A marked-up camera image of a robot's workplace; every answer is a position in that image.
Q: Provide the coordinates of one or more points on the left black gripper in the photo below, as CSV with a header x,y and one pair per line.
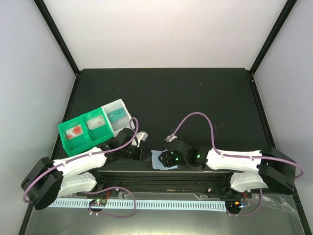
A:
x,y
140,156

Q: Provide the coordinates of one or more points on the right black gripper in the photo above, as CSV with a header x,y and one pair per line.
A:
x,y
167,162

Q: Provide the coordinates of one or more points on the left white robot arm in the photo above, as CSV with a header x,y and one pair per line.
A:
x,y
50,179

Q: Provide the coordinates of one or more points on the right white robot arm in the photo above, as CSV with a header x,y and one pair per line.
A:
x,y
265,168

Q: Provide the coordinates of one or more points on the teal VIP card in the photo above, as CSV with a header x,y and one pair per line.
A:
x,y
116,114

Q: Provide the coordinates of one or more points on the white floral card in bin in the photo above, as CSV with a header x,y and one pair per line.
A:
x,y
95,122

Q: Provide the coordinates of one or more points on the red circle card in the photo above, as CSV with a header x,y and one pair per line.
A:
x,y
74,132

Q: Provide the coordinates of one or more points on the clear white bin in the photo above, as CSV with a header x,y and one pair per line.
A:
x,y
122,123

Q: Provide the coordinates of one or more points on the small circuit board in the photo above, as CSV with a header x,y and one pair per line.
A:
x,y
98,202

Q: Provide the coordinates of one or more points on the green divided bin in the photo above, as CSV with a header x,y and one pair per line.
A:
x,y
84,132

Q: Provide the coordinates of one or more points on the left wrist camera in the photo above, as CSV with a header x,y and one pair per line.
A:
x,y
140,137

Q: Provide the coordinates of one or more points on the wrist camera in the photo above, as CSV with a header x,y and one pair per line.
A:
x,y
170,138
140,137

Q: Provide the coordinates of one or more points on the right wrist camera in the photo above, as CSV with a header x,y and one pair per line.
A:
x,y
170,138

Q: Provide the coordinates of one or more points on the black aluminium rail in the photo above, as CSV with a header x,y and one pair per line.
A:
x,y
170,181

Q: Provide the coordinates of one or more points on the white slotted cable duct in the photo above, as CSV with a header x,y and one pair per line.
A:
x,y
177,205

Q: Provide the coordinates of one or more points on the left black frame post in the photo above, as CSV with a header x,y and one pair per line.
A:
x,y
56,34

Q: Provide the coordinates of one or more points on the black frame post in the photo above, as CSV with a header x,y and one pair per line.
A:
x,y
56,34
281,19

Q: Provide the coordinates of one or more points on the right black frame post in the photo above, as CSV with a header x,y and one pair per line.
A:
x,y
281,19

